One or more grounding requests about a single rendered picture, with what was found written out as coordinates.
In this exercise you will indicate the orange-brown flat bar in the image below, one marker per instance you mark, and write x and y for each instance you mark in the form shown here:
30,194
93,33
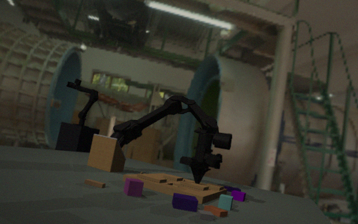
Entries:
216,211

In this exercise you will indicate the small orange-brown bar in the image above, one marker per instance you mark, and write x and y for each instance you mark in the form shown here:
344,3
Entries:
94,183

